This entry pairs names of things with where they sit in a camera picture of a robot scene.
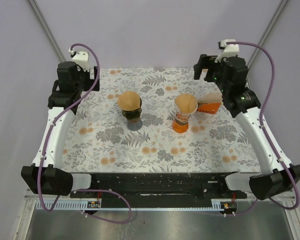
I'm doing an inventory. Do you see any clear plastic dripper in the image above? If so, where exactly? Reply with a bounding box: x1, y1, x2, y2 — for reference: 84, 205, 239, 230
174, 103, 198, 125

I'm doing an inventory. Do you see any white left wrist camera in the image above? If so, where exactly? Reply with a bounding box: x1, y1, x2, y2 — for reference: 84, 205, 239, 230
68, 48, 90, 72

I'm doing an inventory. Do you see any orange glass carafe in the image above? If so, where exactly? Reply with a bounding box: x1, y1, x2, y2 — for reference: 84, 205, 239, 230
172, 118, 189, 134

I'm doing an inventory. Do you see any orange coffee filter pack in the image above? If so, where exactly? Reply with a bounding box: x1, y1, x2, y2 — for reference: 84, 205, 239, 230
196, 92, 222, 115

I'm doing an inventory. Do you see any brown paper coffee filter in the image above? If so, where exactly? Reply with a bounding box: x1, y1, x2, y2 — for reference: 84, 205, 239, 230
174, 93, 197, 110

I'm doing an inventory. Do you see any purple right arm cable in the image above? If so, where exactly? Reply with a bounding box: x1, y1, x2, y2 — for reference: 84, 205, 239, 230
224, 41, 300, 217

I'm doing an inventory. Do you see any white slotted cable duct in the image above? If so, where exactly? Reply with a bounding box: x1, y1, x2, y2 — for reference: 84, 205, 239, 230
45, 197, 237, 212

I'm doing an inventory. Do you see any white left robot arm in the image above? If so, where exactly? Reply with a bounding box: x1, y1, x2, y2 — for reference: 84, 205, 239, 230
21, 61, 100, 198

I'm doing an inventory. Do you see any dark green dripper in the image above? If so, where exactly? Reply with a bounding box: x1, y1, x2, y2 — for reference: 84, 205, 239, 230
121, 107, 142, 121

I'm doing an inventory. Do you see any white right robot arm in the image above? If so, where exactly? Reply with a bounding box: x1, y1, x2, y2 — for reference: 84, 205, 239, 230
193, 54, 300, 200

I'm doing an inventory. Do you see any aluminium frame rail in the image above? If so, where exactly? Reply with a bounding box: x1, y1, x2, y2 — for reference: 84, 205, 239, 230
24, 180, 296, 201

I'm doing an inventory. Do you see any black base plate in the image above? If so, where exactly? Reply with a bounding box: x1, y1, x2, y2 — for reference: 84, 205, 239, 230
70, 172, 247, 207

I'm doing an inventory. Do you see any floral patterned tablecloth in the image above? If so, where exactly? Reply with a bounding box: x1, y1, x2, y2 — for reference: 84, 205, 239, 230
62, 67, 260, 173

